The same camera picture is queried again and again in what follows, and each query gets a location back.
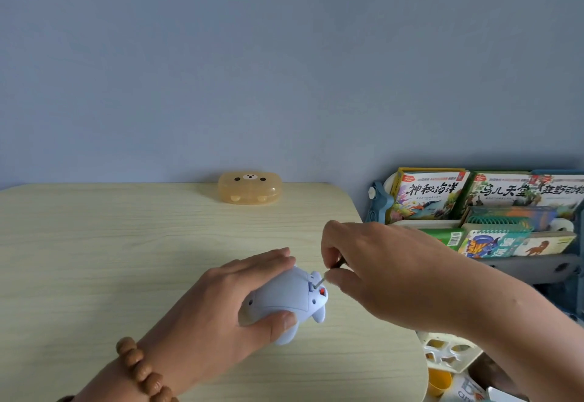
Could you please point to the person's left forearm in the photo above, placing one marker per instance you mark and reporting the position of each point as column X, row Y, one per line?
column 105, row 388

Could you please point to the dinosaur book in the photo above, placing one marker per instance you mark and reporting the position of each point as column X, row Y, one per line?
column 547, row 244

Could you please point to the person's right forearm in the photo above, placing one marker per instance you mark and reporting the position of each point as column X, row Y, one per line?
column 529, row 333

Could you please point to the green fish book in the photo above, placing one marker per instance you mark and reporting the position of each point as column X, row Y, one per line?
column 445, row 238

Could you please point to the black screwdriver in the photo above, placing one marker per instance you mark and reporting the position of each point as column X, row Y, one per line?
column 338, row 263

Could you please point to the person's left hand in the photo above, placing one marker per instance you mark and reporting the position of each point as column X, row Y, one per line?
column 205, row 324

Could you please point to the white shape sorter box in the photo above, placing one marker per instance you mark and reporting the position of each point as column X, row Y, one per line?
column 429, row 337

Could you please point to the blue toy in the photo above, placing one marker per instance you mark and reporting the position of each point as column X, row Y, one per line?
column 283, row 294

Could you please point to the ocean picture book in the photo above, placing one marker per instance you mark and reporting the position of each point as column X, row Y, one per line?
column 429, row 201

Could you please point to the yellow cup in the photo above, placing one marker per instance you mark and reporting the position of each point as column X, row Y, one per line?
column 439, row 383

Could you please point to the wild animal picture book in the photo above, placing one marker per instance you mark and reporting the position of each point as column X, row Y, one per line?
column 561, row 196

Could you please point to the bird picture book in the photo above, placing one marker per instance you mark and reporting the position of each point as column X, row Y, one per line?
column 497, row 192

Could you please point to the blue beetle book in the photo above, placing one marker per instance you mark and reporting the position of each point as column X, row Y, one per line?
column 488, row 244

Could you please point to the children's book rack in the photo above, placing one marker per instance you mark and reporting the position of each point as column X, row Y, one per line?
column 378, row 205

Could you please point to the orange bear storage box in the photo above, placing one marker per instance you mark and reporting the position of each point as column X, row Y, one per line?
column 248, row 189

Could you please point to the person's right hand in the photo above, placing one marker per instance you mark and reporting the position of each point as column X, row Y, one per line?
column 401, row 274

